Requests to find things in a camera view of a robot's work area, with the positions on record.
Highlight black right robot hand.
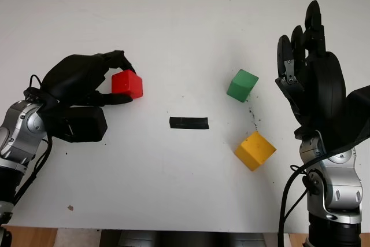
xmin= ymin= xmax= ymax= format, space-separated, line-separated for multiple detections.
xmin=275 ymin=0 xmax=347 ymax=141

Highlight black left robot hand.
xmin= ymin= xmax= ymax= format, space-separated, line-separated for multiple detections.
xmin=40 ymin=50 xmax=136 ymax=108

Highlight red cube block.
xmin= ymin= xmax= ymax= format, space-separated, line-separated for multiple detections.
xmin=111 ymin=69 xmax=144 ymax=99

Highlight green cube block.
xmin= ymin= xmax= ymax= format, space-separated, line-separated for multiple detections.
xmin=226 ymin=69 xmax=260 ymax=104

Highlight yellow cube block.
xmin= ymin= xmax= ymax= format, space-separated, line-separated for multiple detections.
xmin=234 ymin=131 xmax=277 ymax=172

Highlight black tape strip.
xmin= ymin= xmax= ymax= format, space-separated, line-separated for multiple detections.
xmin=169 ymin=116 xmax=209 ymax=130

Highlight black robot torso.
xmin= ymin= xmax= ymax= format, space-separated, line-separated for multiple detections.
xmin=99 ymin=229 xmax=267 ymax=247

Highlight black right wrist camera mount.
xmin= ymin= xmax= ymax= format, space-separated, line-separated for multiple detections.
xmin=323 ymin=84 xmax=370 ymax=156

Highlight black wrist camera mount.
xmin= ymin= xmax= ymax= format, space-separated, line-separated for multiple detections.
xmin=323 ymin=84 xmax=370 ymax=156
xmin=47 ymin=105 xmax=108 ymax=143

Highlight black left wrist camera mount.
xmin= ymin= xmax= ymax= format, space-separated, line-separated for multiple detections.
xmin=47 ymin=105 xmax=108 ymax=143

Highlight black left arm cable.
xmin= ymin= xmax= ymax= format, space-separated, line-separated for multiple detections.
xmin=11 ymin=74 xmax=54 ymax=206

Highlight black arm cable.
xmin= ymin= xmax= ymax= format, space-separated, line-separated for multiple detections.
xmin=276 ymin=154 xmax=329 ymax=247
xmin=11 ymin=74 xmax=54 ymax=206

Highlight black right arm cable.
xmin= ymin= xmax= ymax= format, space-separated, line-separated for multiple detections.
xmin=276 ymin=154 xmax=329 ymax=247

